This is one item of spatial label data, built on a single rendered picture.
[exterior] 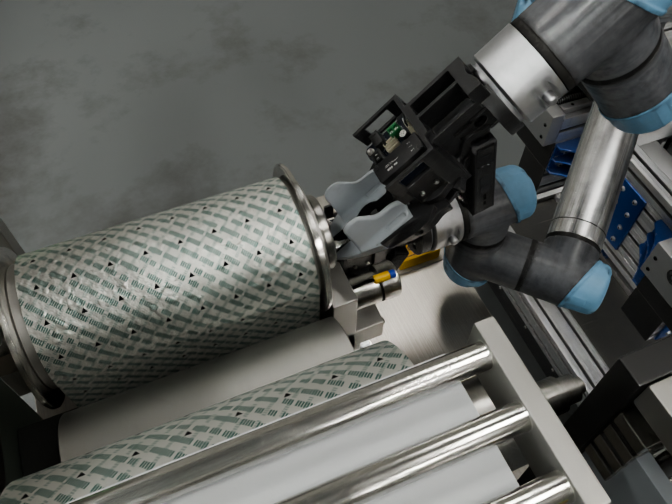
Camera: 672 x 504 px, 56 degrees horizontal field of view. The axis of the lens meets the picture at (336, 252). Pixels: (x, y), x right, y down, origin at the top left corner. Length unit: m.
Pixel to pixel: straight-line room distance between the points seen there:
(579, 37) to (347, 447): 0.36
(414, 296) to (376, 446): 0.68
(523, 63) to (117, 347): 0.40
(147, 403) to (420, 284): 0.55
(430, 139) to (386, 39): 2.41
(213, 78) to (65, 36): 0.74
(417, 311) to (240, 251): 0.49
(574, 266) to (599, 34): 0.41
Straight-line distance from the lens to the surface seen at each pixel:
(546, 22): 0.55
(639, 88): 0.62
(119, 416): 0.57
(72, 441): 0.58
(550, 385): 0.45
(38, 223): 2.43
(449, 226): 0.78
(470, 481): 0.32
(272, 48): 2.90
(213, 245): 0.54
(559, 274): 0.88
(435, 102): 0.54
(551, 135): 1.54
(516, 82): 0.54
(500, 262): 0.88
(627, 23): 0.56
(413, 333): 0.96
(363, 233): 0.58
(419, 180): 0.54
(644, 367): 0.37
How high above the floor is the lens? 1.74
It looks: 55 degrees down
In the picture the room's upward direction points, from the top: straight up
